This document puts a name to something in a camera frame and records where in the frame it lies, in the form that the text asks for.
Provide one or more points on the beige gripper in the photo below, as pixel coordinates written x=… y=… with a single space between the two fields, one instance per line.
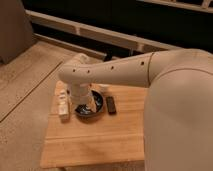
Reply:
x=81 y=94

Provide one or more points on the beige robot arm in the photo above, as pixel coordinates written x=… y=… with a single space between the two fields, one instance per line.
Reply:
x=178 y=109

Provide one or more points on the dark ceramic cup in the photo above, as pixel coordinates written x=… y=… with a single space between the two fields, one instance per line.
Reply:
x=92 y=108

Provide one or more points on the dark blue rectangular block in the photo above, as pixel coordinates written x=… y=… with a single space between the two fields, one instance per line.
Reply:
x=111 y=105

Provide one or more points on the wooden board table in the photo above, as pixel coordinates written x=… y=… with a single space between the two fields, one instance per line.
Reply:
x=103 y=139

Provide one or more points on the beige couch corner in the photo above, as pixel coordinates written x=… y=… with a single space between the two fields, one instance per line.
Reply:
x=16 y=32

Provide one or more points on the white shelf rail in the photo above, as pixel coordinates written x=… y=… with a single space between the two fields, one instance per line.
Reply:
x=99 y=34

